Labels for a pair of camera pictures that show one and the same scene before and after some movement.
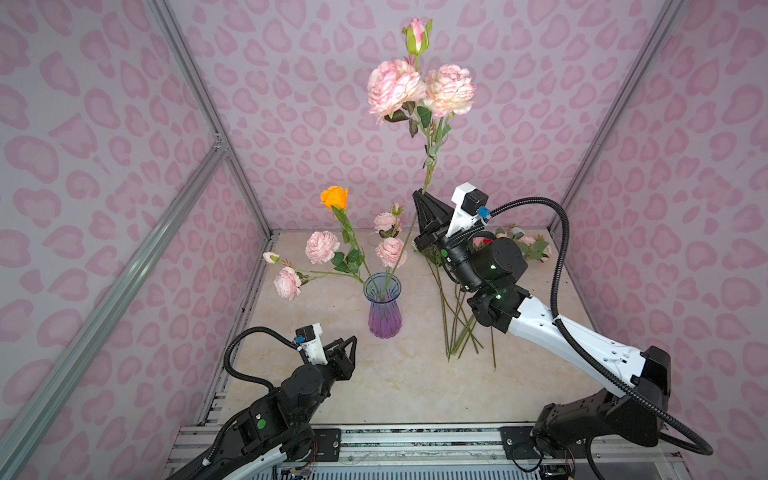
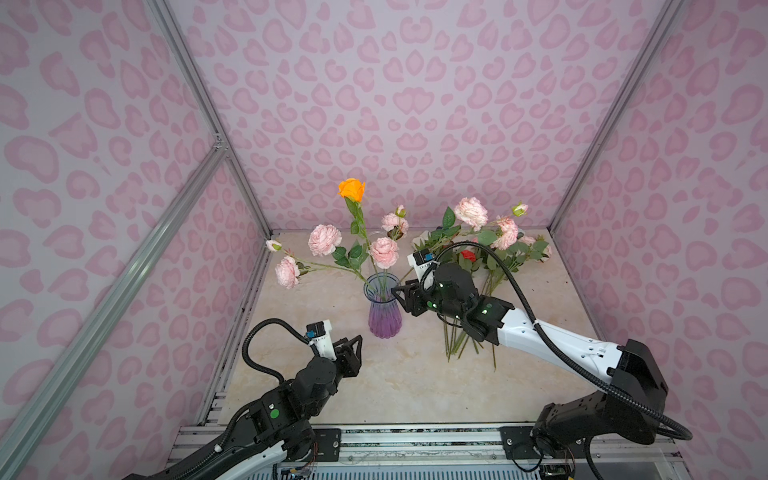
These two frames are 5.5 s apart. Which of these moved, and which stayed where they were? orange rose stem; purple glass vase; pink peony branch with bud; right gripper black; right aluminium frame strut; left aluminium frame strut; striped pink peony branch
Moved: right gripper black; striped pink peony branch; pink peony branch with bud; orange rose stem
Stayed: right aluminium frame strut; purple glass vase; left aluminium frame strut
